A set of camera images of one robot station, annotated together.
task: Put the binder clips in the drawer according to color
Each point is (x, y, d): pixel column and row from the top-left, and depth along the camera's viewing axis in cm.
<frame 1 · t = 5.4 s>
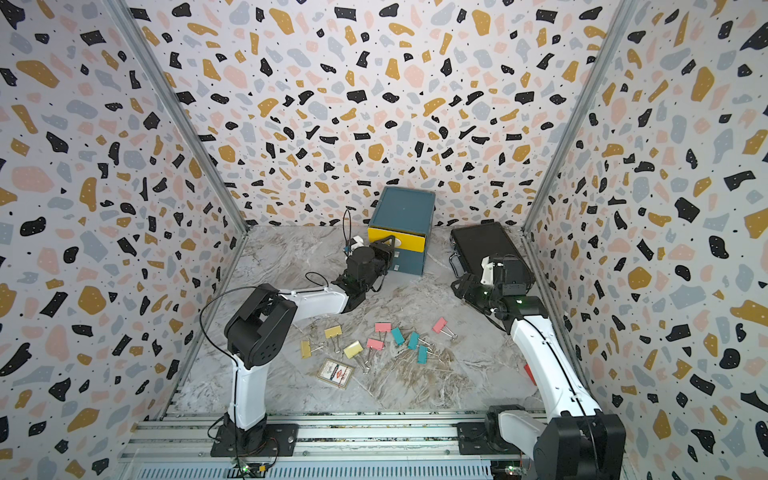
left hand: (400, 236, 89), fingers open
right hand: (457, 287, 81), fingers open
black ribbed briefcase: (472, 243, 112), point 6 cm above the table
teal drawer cabinet: (405, 211, 100), point 22 cm above the table
yellow top drawer: (402, 239, 94), point 21 cm above the table
pink binder clip right: (440, 326, 97), on the table
pink binder clip upper: (382, 327, 96), on the table
pink binder clip lower: (373, 343, 92), on the table
yellow binder clip upper: (333, 333, 94), on the table
yellow binder clip lower: (353, 351, 90), on the table
teal binder clip left: (397, 336, 94), on the table
teal binder clip middle: (413, 340, 93), on the table
teal binder clip lower: (422, 354, 90), on the table
small packaged card: (336, 372, 85), point 2 cm above the table

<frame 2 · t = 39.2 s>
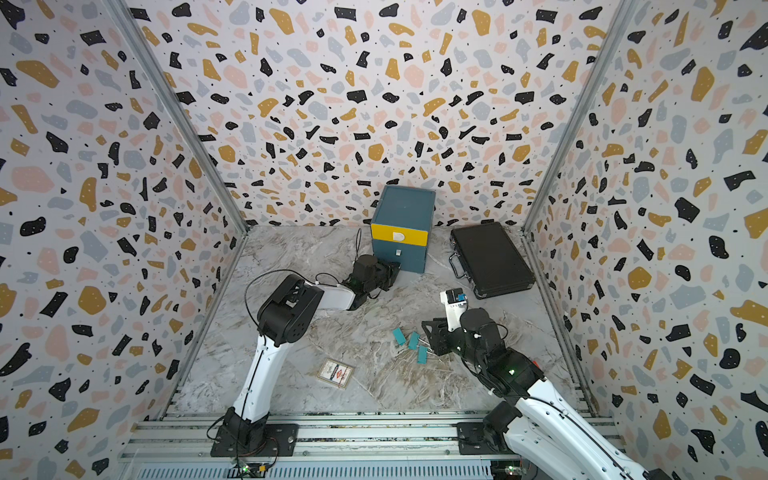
left hand: (406, 260, 102), fingers closed
right hand: (427, 323, 74), fingers open
yellow top drawer: (399, 234, 94), point 21 cm above the table
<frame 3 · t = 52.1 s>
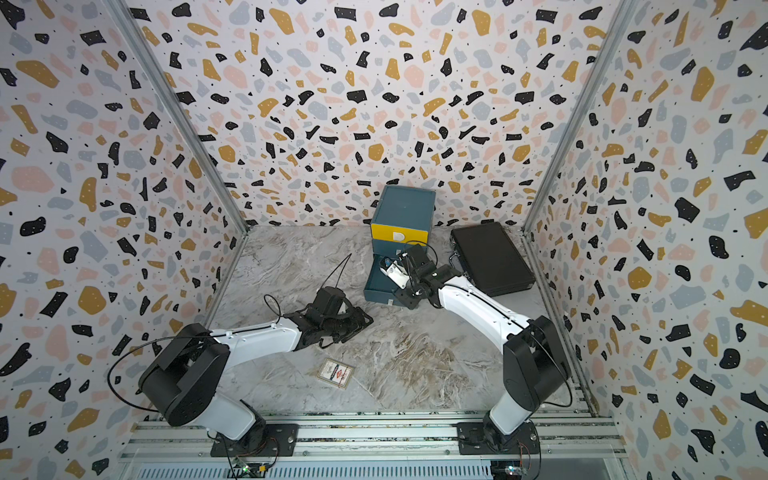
left hand: (372, 322, 88), fingers open
right hand: (405, 289, 87), fingers open
teal bottom drawer: (380, 287, 103), point 3 cm above the table
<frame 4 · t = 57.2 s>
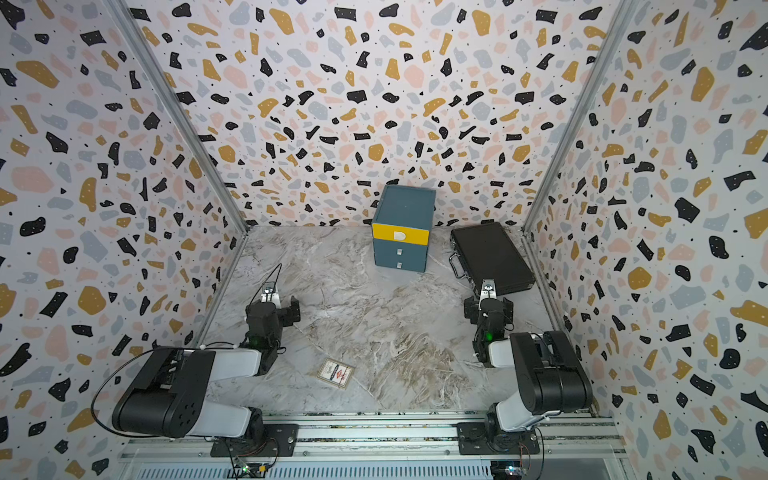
left hand: (278, 298, 91), fingers open
right hand: (492, 297, 94), fingers open
teal bottom drawer: (401, 261, 108), point 5 cm above the table
